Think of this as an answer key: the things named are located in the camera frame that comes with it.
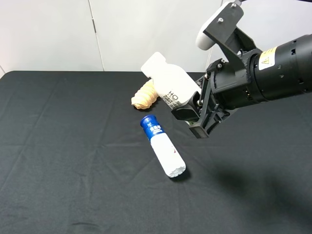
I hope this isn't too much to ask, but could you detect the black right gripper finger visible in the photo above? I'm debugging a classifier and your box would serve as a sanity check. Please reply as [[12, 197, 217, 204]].
[[171, 91, 201, 121], [189, 80, 231, 138]]

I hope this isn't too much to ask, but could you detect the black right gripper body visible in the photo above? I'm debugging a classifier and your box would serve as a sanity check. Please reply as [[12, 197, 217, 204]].
[[196, 49, 262, 115]]

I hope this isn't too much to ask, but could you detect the white milk bottle green label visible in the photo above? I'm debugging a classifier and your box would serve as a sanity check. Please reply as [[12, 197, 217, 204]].
[[141, 52, 201, 109]]

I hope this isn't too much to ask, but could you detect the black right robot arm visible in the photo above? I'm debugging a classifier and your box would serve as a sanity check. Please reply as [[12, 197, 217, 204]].
[[171, 35, 312, 138]]

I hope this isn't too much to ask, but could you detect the white yogurt bottle blue cap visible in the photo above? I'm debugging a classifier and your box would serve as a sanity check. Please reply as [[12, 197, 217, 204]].
[[140, 115, 186, 178]]

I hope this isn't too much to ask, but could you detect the spiral cream horn pastry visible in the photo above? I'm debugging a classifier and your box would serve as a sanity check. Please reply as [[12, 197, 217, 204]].
[[131, 79, 158, 110]]

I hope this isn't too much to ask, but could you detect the black tablecloth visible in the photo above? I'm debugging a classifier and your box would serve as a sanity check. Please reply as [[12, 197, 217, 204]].
[[0, 71, 312, 234]]

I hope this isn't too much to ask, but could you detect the white wrist camera on mount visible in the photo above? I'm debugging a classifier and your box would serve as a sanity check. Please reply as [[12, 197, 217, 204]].
[[195, 0, 258, 76]]

